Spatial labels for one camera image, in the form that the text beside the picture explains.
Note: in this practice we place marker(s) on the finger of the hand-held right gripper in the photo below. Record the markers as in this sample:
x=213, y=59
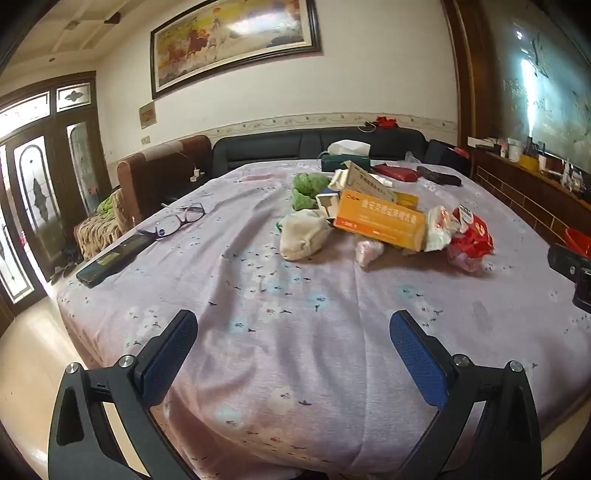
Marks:
x=570, y=263

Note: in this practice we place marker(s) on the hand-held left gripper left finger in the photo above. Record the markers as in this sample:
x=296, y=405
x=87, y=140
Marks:
x=173, y=355

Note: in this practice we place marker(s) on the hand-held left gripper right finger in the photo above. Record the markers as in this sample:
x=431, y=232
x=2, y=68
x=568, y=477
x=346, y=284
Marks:
x=418, y=360

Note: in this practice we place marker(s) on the red plastic basket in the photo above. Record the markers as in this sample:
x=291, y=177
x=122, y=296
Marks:
x=579, y=242

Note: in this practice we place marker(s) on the white medicine box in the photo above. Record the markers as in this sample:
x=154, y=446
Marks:
x=327, y=203

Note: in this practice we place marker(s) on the wooden cabinet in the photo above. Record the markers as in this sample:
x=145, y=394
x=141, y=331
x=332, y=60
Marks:
x=521, y=194

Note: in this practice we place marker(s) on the red white snack bag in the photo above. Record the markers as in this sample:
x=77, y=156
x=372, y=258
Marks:
x=473, y=237

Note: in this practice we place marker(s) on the row of shelf clutter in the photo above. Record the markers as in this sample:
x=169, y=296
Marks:
x=528, y=159

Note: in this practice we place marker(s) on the black phone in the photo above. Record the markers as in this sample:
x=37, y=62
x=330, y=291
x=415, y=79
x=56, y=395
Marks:
x=113, y=261

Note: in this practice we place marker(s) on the floral purple tablecloth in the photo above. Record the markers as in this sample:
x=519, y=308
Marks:
x=277, y=300

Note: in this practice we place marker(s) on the crumpled white plastic wrapper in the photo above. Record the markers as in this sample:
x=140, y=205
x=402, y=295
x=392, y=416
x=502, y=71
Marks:
x=438, y=228

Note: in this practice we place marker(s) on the orange medicine box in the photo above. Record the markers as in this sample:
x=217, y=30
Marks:
x=376, y=221

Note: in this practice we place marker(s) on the woven beige throw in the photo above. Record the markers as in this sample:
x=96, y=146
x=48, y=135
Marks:
x=99, y=230

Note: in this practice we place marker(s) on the black toy pistol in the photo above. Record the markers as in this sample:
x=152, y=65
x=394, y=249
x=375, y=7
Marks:
x=438, y=176

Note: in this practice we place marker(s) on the black paper bag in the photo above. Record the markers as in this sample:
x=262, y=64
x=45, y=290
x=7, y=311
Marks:
x=443, y=157

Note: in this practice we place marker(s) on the beige cloth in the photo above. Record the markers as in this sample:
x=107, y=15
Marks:
x=304, y=235

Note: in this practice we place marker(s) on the brown armchair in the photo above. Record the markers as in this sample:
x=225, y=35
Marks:
x=152, y=184

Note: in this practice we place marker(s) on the white charger plug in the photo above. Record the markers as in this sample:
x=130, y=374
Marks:
x=197, y=175

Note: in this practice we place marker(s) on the cream cardboard box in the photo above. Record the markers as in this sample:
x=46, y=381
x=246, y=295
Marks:
x=364, y=180

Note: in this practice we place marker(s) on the red pouch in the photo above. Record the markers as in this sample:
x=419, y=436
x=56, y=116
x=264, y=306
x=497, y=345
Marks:
x=397, y=171

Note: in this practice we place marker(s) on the clear plastic bag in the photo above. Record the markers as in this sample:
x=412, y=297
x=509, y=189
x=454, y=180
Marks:
x=412, y=157

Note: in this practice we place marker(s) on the green fluffy towel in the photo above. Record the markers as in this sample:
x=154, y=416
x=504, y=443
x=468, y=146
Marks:
x=309, y=187

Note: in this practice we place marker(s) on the green tissue box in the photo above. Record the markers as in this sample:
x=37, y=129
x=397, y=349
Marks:
x=344, y=163

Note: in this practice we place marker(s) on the wooden glass door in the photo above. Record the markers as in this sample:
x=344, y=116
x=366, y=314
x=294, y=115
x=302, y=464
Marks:
x=34, y=184

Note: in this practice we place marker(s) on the white tissue sheet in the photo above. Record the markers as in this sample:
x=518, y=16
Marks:
x=348, y=147

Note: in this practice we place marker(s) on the black leather sofa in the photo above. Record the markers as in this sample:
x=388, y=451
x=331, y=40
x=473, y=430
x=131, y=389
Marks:
x=268, y=150

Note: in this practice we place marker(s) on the red ornament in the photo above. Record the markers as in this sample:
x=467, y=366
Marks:
x=387, y=122

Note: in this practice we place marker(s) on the framed horse painting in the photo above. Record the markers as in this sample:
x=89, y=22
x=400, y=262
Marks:
x=231, y=41

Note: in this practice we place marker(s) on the purple frame glasses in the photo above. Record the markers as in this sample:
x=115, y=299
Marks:
x=182, y=214

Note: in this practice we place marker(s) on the etched glass wall panel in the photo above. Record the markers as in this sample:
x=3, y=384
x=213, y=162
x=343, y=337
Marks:
x=540, y=69

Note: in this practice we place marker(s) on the small wall plaque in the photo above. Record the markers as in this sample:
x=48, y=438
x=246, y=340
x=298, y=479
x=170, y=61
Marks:
x=147, y=115

